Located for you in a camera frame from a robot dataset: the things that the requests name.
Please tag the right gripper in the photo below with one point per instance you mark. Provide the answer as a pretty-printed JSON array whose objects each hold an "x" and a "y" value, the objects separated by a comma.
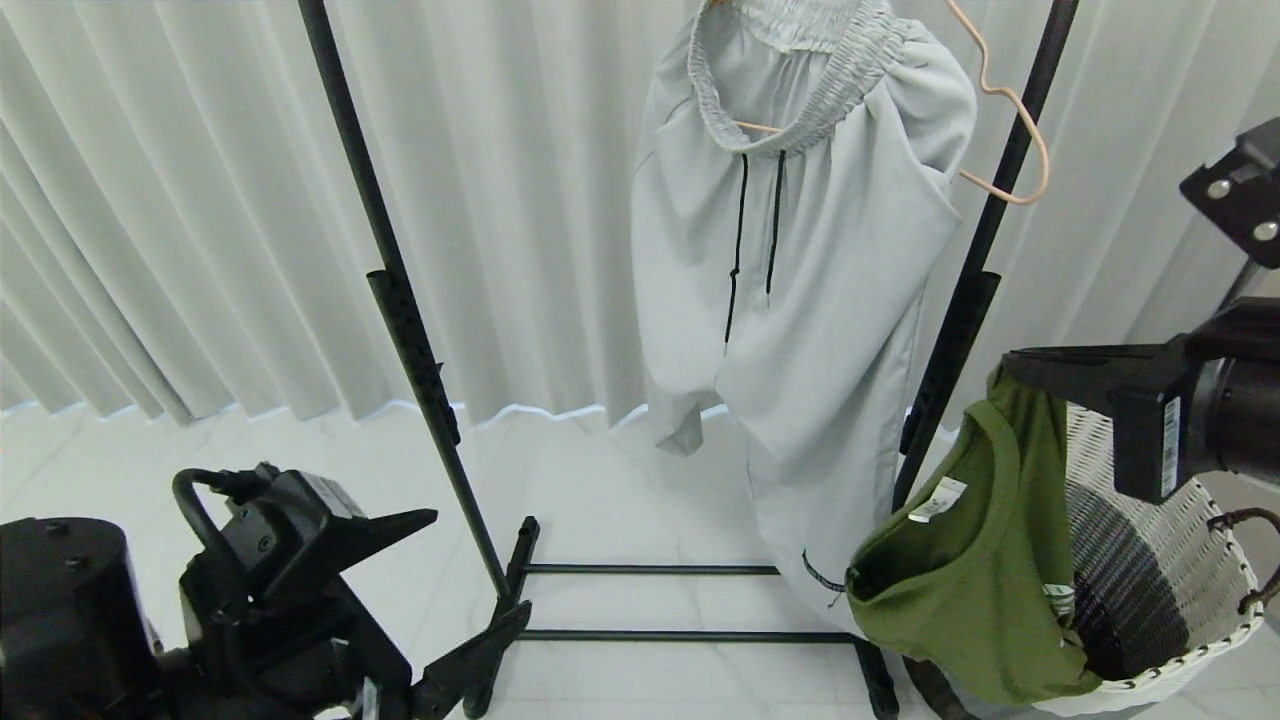
[{"x": 1220, "y": 410}]

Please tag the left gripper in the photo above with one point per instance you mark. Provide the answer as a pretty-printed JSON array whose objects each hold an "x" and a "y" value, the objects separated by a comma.
[{"x": 280, "y": 660}]

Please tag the pink clothes hanger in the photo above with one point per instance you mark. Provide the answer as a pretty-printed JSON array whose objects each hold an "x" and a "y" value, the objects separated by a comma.
[
  {"x": 1046, "y": 165},
  {"x": 755, "y": 127}
]

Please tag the green garment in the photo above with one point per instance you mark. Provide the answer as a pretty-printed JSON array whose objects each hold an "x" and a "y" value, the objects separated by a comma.
[{"x": 980, "y": 600}]

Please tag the pale grey shorts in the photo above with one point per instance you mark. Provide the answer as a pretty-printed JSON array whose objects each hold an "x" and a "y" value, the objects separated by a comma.
[{"x": 820, "y": 300}]

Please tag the white laundry basket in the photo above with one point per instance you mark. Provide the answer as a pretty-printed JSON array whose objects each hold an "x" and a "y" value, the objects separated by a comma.
[{"x": 1130, "y": 580}]

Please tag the black clothes rack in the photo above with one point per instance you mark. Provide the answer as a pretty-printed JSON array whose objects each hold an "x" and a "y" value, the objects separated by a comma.
[{"x": 400, "y": 300}]

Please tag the white curtain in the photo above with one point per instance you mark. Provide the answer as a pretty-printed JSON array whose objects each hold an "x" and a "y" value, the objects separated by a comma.
[{"x": 200, "y": 200}]

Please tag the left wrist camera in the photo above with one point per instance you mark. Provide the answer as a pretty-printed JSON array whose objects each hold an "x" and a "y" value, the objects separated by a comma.
[{"x": 290, "y": 520}]

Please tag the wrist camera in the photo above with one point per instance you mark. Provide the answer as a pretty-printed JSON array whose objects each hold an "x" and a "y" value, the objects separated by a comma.
[
  {"x": 1245, "y": 190},
  {"x": 290, "y": 520}
]

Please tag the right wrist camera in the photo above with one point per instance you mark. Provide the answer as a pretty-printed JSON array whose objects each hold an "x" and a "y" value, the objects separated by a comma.
[{"x": 1245, "y": 190}]

